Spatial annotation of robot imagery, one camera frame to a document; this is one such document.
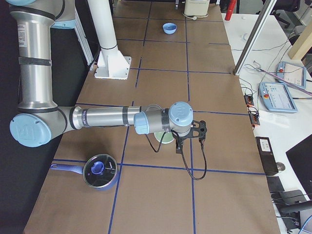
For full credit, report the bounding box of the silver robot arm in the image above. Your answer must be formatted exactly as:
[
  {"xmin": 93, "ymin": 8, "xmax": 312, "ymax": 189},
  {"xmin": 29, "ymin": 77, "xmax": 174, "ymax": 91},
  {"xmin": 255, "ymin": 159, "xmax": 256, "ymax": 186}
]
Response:
[{"xmin": 0, "ymin": 0, "xmax": 87, "ymax": 157}]

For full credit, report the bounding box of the silver toaster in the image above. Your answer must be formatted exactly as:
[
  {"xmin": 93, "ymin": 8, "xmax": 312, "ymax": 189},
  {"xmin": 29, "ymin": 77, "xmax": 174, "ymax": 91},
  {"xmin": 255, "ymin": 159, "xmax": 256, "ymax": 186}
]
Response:
[{"xmin": 183, "ymin": 0, "xmax": 210, "ymax": 17}]

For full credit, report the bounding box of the far teach pendant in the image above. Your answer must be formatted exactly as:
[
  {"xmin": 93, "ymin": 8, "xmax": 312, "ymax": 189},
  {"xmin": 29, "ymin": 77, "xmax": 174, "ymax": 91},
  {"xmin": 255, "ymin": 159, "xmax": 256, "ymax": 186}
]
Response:
[{"xmin": 276, "ymin": 61, "xmax": 307, "ymax": 89}]

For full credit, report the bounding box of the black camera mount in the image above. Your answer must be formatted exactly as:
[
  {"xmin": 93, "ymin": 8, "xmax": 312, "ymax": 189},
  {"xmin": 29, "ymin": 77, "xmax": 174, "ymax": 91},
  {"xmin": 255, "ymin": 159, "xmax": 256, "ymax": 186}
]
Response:
[{"xmin": 191, "ymin": 120, "xmax": 207, "ymax": 144}]

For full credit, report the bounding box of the blue bowl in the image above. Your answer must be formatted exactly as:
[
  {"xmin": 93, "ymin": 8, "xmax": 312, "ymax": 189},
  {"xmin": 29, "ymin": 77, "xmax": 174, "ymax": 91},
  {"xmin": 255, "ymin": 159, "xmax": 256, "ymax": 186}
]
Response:
[{"xmin": 162, "ymin": 22, "xmax": 177, "ymax": 35}]

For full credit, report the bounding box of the white pedestal column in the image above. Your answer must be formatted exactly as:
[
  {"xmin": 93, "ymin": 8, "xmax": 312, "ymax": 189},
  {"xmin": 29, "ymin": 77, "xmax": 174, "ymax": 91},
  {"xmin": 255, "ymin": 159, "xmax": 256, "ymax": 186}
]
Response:
[{"xmin": 88, "ymin": 0, "xmax": 132, "ymax": 80}]

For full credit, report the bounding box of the blue saucepan with glass lid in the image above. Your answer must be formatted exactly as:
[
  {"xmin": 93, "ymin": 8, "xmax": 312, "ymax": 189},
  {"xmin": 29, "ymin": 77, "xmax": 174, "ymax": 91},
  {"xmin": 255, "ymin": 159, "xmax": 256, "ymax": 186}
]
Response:
[{"xmin": 50, "ymin": 154, "xmax": 119, "ymax": 191}]

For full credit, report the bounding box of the teach pendant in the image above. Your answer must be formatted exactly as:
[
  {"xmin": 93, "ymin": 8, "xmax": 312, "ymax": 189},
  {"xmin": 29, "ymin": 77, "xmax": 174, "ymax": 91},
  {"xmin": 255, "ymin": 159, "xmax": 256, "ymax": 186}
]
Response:
[
  {"xmin": 259, "ymin": 82, "xmax": 298, "ymax": 113},
  {"xmin": 276, "ymin": 61, "xmax": 307, "ymax": 89}
]

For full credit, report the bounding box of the black power box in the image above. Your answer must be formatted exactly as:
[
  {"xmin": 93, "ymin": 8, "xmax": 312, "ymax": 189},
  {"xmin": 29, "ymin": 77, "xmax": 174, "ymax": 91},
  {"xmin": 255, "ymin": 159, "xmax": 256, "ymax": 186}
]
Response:
[{"xmin": 255, "ymin": 136, "xmax": 278, "ymax": 176}]

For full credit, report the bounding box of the aluminium frame post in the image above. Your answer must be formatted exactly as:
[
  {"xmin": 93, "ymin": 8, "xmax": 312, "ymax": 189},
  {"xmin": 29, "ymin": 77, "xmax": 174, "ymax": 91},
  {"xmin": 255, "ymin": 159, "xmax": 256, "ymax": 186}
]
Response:
[{"xmin": 233, "ymin": 0, "xmax": 277, "ymax": 76}]

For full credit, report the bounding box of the near teach pendant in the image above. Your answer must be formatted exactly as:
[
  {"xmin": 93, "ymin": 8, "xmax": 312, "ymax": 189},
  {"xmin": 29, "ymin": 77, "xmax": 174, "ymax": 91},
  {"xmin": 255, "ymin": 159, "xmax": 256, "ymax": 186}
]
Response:
[{"xmin": 259, "ymin": 82, "xmax": 298, "ymax": 113}]

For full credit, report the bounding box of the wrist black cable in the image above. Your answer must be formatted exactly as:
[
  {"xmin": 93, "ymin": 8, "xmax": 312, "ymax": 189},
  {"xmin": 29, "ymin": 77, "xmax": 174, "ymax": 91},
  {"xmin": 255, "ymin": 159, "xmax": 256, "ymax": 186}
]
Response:
[{"xmin": 145, "ymin": 131, "xmax": 208, "ymax": 181}]

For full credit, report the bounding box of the orange black connector block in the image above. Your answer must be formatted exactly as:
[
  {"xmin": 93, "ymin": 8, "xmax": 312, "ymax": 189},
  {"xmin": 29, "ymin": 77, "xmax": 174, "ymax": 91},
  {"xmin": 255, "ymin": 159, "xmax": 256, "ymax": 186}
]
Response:
[{"xmin": 244, "ymin": 95, "xmax": 254, "ymax": 107}]

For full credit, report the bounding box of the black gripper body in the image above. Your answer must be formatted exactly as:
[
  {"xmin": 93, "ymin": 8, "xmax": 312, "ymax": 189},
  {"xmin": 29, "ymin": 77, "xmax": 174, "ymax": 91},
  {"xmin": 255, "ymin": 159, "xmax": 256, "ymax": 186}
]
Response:
[{"xmin": 171, "ymin": 130, "xmax": 193, "ymax": 144}]

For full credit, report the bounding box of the black monitor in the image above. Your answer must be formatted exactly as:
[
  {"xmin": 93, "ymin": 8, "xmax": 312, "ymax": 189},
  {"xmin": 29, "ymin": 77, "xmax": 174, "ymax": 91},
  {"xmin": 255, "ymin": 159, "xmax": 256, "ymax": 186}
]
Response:
[{"xmin": 286, "ymin": 138, "xmax": 312, "ymax": 198}]

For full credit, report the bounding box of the green bowl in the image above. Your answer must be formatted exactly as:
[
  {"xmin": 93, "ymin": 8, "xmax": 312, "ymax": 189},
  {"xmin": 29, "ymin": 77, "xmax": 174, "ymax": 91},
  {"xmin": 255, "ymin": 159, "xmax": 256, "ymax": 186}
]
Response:
[{"xmin": 154, "ymin": 132, "xmax": 174, "ymax": 144}]

